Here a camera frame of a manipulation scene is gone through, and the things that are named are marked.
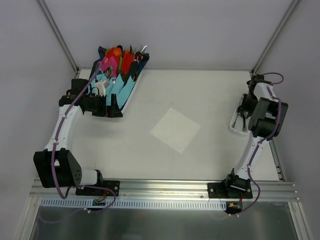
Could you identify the white paper napkin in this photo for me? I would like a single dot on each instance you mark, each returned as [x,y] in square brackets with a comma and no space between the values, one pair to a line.
[175,130]

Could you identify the white slotted cable duct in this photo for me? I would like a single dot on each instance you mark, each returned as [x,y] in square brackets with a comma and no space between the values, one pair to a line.
[215,205]

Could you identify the pink rolled napkin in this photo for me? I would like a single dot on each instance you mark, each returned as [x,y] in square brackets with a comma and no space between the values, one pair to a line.
[110,65]

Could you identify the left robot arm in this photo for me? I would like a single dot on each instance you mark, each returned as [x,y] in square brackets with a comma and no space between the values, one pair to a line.
[56,165]

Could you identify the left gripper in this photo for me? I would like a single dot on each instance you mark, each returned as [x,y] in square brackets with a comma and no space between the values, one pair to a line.
[102,106]

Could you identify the light blue rolled napkin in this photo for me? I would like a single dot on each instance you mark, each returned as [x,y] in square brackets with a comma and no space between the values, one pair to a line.
[116,86]

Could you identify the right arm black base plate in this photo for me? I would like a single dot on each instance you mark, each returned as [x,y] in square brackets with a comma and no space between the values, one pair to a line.
[219,190]

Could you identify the dark navy rolled napkin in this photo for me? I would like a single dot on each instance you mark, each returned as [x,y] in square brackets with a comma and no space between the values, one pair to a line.
[142,62]

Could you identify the small white perforated basket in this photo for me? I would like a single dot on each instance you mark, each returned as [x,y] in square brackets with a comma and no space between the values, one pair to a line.
[239,123]

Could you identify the white tray of rolled napkins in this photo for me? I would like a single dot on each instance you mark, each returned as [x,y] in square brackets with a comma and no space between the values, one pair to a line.
[132,70]

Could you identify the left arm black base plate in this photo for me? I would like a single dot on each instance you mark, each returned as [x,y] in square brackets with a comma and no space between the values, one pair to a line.
[107,188]

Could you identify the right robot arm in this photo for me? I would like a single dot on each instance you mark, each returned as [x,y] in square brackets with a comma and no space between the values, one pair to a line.
[262,114]

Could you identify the aluminium mounting rail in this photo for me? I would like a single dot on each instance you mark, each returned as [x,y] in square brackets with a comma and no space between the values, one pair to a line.
[193,190]

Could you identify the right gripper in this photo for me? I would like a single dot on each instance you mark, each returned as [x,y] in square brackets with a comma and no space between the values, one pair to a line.
[242,111]

